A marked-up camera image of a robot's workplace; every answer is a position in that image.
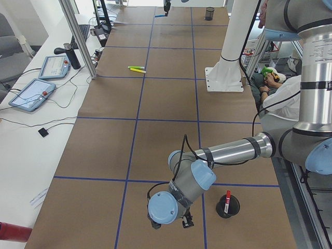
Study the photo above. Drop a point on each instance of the green marker pen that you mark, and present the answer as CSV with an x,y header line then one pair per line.
x,y
137,67

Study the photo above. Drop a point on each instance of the far blue teach pendant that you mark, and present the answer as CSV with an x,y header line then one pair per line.
x,y
54,67

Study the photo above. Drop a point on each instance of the green grabber tool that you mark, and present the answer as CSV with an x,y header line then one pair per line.
x,y
266,71

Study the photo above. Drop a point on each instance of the seated person white shirt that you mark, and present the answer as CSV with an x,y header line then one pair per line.
x,y
275,94

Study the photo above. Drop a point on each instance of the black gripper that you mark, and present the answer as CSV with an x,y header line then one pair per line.
x,y
187,221
166,6

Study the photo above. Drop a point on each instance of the blue teach pendant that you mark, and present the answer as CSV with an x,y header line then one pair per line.
x,y
33,95
54,67

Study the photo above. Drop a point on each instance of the red white marker pen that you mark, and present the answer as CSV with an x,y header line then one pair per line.
x,y
227,201

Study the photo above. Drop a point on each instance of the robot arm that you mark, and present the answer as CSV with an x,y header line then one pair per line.
x,y
306,143

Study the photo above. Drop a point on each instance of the black mesh pen cup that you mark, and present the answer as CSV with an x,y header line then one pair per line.
x,y
209,12

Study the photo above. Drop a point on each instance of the small black device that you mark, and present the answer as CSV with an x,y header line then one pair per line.
x,y
43,132

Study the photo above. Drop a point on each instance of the aluminium frame post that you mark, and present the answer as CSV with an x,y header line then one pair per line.
x,y
74,27

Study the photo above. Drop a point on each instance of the yellow marker pen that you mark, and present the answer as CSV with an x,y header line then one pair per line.
x,y
138,70

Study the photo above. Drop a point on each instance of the red cylinder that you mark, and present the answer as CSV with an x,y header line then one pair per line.
x,y
15,233

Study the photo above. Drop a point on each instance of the near blue teach pendant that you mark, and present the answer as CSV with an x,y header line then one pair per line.
x,y
33,95

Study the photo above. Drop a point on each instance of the black water bottle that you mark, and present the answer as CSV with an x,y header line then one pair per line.
x,y
71,56

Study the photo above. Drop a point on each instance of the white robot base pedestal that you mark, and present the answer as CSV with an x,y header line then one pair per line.
x,y
225,76

